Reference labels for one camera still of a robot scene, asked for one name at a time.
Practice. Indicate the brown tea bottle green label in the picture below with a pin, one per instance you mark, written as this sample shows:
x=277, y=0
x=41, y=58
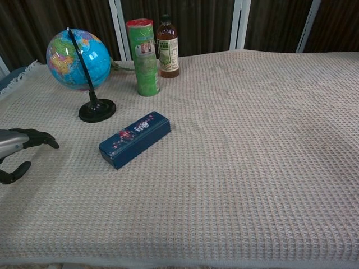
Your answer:
x=168, y=56

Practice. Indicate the blue floral glasses case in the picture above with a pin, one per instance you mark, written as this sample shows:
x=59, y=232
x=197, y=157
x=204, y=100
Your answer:
x=134, y=140

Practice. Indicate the globe on black stand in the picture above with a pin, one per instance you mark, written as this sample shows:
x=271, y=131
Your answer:
x=95, y=61

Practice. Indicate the green chip can red lid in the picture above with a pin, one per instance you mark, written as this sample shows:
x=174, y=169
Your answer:
x=146, y=64

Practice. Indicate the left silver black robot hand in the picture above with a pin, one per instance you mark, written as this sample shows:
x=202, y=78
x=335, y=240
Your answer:
x=14, y=141

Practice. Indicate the beige waffle tablecloth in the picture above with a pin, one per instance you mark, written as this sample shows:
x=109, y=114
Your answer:
x=238, y=154

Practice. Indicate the blue table cover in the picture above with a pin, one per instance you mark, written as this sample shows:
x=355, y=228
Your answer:
x=8, y=78

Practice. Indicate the dark folding screen white frames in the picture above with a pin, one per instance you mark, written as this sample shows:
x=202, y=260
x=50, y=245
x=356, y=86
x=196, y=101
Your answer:
x=202, y=22

